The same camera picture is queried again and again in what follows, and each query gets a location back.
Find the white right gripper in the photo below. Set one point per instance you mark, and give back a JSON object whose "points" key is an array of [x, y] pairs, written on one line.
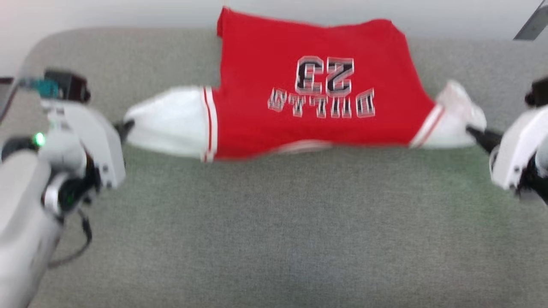
{"points": [[518, 149]]}

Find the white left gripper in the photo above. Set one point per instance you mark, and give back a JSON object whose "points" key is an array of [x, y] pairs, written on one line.
{"points": [[92, 137]]}

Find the red and white jersey shirt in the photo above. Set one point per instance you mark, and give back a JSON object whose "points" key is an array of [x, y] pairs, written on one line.
{"points": [[308, 90]]}

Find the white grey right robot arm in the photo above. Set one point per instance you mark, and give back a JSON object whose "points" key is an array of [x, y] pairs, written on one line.
{"points": [[537, 179]]}

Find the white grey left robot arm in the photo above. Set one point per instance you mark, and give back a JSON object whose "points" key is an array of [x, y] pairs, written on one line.
{"points": [[25, 214]]}

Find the black framed floor panel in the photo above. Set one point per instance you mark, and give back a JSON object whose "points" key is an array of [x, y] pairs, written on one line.
{"points": [[5, 96]]}

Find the grey fabric sofa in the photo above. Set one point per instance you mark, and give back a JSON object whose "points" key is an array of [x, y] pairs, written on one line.
{"points": [[278, 222]]}

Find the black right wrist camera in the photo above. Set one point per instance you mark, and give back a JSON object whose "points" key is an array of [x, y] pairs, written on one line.
{"points": [[538, 92]]}

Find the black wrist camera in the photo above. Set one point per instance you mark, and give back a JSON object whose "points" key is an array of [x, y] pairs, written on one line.
{"points": [[538, 92], [64, 85]]}

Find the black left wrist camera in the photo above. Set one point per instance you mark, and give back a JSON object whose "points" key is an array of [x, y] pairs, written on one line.
{"points": [[64, 85]]}

